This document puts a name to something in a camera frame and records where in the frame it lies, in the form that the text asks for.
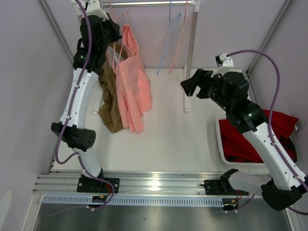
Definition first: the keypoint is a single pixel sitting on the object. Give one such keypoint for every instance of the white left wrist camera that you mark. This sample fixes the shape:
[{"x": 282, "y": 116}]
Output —
[{"x": 93, "y": 7}]

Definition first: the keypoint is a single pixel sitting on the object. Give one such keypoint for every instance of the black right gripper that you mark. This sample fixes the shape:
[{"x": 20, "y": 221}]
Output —
[{"x": 202, "y": 78}]

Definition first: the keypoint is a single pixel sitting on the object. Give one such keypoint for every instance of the white perforated basket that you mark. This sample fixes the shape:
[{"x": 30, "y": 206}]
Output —
[{"x": 220, "y": 144}]

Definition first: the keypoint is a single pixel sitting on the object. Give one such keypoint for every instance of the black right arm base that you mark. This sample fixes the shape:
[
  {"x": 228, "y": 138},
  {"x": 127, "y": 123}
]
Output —
[{"x": 222, "y": 187}]

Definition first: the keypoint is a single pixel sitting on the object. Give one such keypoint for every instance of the red garment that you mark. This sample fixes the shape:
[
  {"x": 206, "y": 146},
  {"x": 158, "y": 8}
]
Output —
[{"x": 240, "y": 144}]

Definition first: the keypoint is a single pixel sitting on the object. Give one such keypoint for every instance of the blue wire hanger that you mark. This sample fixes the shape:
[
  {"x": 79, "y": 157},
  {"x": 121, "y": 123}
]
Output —
[{"x": 172, "y": 27}]

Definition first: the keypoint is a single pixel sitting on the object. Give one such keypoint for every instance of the white garment rack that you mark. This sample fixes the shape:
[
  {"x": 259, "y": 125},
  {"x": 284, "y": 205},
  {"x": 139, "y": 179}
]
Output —
[{"x": 188, "y": 66}]

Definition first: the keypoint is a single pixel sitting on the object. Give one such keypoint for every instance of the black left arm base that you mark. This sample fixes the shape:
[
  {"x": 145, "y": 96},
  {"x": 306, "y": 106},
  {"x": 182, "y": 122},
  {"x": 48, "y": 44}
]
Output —
[{"x": 90, "y": 185}]

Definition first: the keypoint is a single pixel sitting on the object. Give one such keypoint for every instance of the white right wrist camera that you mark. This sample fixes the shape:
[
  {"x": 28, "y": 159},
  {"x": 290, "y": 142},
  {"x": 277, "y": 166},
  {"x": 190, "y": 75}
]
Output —
[{"x": 224, "y": 65}]

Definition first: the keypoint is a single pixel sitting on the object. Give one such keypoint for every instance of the aluminium mounting rail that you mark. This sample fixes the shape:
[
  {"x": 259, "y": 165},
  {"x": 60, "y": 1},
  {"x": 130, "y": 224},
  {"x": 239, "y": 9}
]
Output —
[{"x": 162, "y": 184}]

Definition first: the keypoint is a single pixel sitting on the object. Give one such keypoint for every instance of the pink skirt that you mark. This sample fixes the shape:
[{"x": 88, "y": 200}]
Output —
[{"x": 132, "y": 84}]

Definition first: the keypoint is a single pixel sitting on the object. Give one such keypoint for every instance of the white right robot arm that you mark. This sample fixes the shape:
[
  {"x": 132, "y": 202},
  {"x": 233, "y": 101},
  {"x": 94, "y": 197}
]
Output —
[{"x": 286, "y": 183}]

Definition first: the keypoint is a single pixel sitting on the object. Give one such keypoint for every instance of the white slotted cable duct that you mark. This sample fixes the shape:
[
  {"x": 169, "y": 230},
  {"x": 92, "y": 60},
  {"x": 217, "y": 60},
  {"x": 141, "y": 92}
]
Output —
[{"x": 134, "y": 200}]

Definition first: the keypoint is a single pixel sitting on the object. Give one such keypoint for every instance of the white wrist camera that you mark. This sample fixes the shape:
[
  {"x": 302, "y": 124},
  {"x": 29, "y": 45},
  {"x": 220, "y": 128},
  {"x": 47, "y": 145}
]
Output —
[
  {"x": 224, "y": 65},
  {"x": 93, "y": 7}
]

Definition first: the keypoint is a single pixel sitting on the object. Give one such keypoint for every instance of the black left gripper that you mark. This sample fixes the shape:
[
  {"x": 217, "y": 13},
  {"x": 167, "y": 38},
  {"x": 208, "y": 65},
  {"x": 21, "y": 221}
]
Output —
[{"x": 114, "y": 27}]

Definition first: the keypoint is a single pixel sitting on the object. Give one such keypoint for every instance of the pink hanger holding tan skirt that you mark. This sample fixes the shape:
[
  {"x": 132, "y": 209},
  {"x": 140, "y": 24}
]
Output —
[{"x": 113, "y": 58}]

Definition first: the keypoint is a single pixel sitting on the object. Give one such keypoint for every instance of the tan brown skirt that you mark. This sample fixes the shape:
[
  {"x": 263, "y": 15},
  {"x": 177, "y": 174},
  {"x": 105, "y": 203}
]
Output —
[{"x": 109, "y": 111}]

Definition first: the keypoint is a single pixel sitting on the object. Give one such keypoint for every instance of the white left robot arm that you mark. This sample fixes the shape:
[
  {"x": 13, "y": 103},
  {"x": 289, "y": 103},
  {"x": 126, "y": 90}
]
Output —
[{"x": 74, "y": 139}]

